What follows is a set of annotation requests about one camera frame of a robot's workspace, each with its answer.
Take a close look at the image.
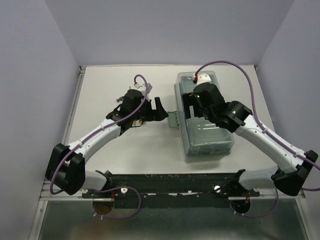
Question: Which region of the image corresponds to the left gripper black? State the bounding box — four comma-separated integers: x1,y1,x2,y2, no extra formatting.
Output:
132,97,169,122

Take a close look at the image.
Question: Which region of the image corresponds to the grey translucent tool box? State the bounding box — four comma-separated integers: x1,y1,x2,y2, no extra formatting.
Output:
167,72,235,163

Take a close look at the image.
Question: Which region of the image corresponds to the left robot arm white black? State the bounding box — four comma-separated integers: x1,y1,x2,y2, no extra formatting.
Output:
45,89,169,198

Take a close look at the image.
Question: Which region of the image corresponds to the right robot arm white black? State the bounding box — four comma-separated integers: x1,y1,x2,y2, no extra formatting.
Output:
181,82,318,197

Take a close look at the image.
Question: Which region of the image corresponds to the small claw hammer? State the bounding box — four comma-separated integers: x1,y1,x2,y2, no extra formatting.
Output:
116,96,124,103

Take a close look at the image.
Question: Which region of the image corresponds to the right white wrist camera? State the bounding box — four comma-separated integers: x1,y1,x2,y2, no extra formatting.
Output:
192,72,212,85

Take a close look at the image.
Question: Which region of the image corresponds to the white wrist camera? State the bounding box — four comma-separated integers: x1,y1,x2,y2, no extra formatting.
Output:
134,83,153,101
192,72,212,85

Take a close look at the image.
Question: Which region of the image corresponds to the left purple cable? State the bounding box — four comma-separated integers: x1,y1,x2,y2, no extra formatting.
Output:
49,74,151,221

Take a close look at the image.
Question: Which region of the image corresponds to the purple cable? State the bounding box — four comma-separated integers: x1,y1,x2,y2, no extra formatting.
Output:
49,74,151,221
193,60,320,218

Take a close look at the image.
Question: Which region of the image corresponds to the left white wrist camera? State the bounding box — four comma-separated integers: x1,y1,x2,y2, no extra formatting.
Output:
134,83,153,101

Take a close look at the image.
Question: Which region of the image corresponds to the black mounting rail base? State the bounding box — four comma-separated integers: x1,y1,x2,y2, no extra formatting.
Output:
82,173,260,209

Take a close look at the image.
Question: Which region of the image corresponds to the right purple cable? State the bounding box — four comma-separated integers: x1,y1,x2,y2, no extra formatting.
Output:
193,60,320,218

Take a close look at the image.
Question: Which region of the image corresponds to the aluminium extrusion frame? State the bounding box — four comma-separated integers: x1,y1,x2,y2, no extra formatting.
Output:
29,179,83,240

